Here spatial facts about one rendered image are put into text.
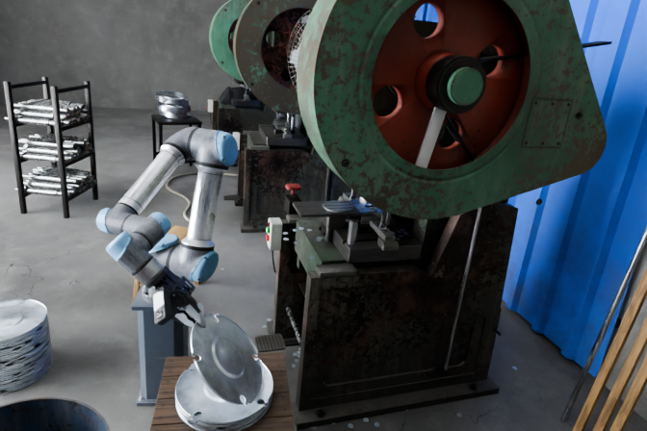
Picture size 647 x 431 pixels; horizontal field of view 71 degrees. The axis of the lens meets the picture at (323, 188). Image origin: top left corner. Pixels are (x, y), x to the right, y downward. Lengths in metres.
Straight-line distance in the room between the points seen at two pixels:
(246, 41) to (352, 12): 1.80
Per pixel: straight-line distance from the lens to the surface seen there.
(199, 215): 1.62
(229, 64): 4.66
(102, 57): 8.28
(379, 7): 1.22
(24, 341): 2.17
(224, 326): 1.52
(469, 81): 1.29
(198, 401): 1.49
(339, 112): 1.20
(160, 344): 1.88
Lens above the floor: 1.42
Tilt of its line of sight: 19 degrees down
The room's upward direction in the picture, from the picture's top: 5 degrees clockwise
